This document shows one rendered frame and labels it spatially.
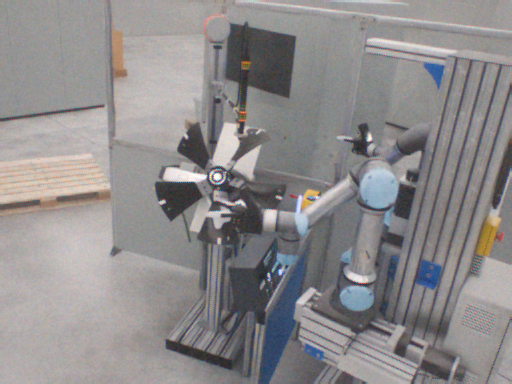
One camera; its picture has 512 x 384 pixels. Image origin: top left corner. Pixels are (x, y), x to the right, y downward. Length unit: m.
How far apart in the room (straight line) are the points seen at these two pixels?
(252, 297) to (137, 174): 2.14
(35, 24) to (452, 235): 6.63
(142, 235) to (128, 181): 0.46
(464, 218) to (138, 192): 2.60
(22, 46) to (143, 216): 4.25
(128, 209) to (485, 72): 2.92
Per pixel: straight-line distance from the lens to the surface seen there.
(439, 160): 1.85
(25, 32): 7.65
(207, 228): 2.55
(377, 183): 1.60
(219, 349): 3.20
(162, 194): 2.71
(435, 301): 2.08
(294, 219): 1.69
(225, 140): 2.99
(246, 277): 1.82
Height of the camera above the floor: 2.23
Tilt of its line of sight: 24 degrees down
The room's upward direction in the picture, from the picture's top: 5 degrees clockwise
